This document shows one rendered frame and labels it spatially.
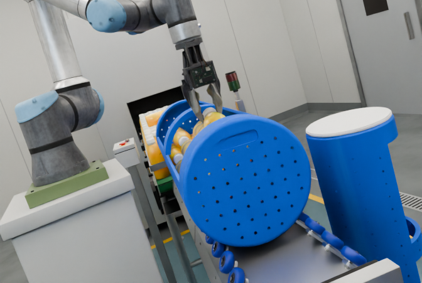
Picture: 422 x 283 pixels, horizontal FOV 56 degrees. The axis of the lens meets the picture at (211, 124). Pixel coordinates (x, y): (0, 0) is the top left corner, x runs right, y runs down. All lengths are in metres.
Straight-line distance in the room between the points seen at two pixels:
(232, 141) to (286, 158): 0.13
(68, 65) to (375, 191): 0.99
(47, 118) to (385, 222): 1.04
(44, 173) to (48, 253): 0.20
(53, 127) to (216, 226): 0.51
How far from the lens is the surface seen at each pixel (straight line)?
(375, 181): 1.32
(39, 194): 1.07
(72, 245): 1.07
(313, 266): 0.84
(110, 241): 1.08
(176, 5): 1.00
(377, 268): 0.52
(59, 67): 1.23
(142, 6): 1.02
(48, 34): 1.24
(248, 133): 0.83
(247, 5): 6.56
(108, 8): 0.92
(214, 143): 0.81
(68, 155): 1.12
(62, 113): 1.14
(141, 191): 1.99
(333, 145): 1.28
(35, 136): 1.12
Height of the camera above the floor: 1.37
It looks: 9 degrees down
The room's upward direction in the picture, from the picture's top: 17 degrees counter-clockwise
